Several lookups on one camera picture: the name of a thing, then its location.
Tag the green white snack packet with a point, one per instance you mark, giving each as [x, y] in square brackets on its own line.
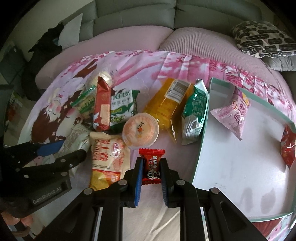
[194, 113]

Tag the teal white cardboard box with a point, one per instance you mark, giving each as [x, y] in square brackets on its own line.
[250, 172]

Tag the black clothing on sofa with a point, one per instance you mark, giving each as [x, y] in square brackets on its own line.
[43, 51]

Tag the yellow egg roll snack bag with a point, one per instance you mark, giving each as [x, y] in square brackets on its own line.
[110, 159]

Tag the orange jelly cup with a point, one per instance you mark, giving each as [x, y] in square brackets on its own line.
[140, 131]

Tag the light grey pillow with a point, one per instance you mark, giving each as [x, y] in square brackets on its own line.
[70, 34]

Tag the person's left hand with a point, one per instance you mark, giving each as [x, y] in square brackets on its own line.
[7, 220]

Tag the black white patterned cushion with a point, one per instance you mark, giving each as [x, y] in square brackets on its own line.
[262, 39]

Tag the red biscuit packet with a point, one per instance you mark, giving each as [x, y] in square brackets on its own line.
[101, 114]

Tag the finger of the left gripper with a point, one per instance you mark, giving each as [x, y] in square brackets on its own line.
[62, 164]
[29, 151]

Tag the grey sofa with pink cover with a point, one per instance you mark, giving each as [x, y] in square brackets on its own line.
[202, 28]

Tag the red snack packet in box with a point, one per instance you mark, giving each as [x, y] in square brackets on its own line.
[288, 146]

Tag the pink anime printed cloth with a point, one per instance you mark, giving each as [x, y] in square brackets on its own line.
[180, 148]

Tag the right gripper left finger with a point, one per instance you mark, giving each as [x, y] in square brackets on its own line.
[97, 215]

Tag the white beige snack packet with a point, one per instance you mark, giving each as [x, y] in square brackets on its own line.
[79, 138]

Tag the small green striped packet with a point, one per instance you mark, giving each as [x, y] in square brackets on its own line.
[85, 103]

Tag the green biscuit packet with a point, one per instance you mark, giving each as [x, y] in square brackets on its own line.
[123, 107]

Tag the pink snack bag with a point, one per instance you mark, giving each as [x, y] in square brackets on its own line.
[233, 114]

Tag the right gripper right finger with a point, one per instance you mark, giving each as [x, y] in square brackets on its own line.
[204, 214]

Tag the red candy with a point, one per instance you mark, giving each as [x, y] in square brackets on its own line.
[151, 172]

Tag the orange translucent snack bag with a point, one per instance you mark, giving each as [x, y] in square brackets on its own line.
[167, 104]

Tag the grey cushion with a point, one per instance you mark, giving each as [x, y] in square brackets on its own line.
[283, 64]

